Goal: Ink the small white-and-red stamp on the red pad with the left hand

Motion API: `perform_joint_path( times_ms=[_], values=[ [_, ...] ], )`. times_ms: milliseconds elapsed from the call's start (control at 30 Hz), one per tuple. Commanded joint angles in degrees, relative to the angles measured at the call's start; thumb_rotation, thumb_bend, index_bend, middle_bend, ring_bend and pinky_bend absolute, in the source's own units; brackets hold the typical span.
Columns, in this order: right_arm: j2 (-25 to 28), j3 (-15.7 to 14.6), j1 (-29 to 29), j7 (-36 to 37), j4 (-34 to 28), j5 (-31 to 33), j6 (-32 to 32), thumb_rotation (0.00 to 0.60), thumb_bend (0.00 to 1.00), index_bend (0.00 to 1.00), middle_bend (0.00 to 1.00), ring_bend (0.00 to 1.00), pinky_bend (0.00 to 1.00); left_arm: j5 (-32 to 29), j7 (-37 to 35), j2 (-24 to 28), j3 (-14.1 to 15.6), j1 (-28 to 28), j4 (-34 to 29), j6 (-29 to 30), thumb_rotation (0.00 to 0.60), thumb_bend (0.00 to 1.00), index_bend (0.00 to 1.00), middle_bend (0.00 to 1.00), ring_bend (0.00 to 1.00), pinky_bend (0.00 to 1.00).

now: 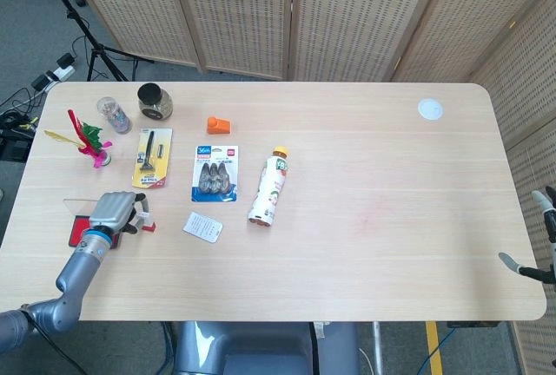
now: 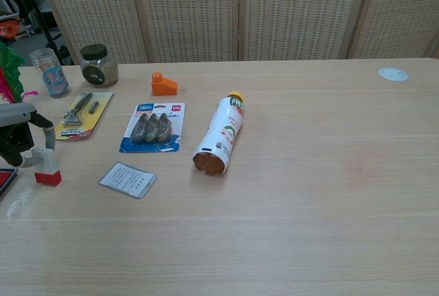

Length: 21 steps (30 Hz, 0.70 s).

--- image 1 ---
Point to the glass jar with black lid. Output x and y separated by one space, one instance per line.
154 101

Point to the clear plastic tube jar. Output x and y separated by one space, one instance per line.
115 116

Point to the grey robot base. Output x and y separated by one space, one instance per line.
260 349

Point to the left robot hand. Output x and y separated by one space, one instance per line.
110 212

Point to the wooden rattan folding screen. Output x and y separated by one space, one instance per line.
347 15

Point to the black tripod stand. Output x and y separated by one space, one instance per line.
96 51

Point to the orange plastic block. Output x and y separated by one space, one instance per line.
219 126

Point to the clear plastic case lid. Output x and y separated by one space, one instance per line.
80 206

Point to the black floor equipment box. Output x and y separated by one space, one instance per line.
15 145

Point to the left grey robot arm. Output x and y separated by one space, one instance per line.
78 266

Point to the white card in clear sleeve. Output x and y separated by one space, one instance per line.
202 226

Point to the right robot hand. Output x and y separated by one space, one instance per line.
552 258

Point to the metal table leg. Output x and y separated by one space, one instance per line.
377 349

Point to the colourful feather shuttlecock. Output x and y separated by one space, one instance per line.
92 142

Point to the white power strip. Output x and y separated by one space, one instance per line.
58 73

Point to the small red stamp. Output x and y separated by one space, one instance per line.
145 220

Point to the razor in yellow blister pack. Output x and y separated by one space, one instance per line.
152 162

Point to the red ink pad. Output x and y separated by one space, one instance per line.
78 228

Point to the blue correction tape pack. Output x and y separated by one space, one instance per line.
215 175

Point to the white round desk grommet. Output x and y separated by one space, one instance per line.
431 109

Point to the black power adapter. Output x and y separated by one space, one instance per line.
66 61

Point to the juice bottle with yellow cap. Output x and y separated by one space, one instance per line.
271 184

